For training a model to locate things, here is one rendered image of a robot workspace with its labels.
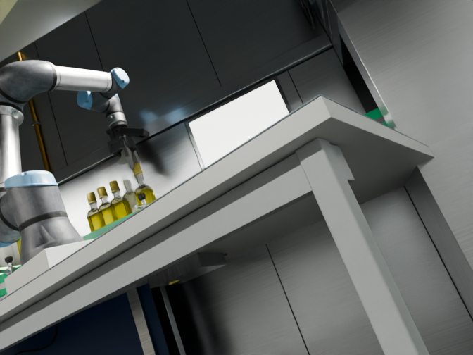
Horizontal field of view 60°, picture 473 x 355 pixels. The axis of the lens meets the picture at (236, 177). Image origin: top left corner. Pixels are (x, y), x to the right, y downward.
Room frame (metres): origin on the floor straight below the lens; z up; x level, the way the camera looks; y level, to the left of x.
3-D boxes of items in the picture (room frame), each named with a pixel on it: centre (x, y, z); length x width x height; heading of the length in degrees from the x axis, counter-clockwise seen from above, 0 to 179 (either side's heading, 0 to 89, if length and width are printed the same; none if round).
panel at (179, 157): (1.62, 0.14, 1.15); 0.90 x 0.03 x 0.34; 78
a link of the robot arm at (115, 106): (1.53, 0.38, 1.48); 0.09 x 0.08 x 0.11; 153
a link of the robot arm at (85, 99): (1.43, 0.41, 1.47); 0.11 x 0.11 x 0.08; 63
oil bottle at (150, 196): (1.53, 0.36, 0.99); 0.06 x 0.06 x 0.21; 77
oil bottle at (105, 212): (1.56, 0.53, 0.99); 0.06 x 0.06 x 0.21; 78
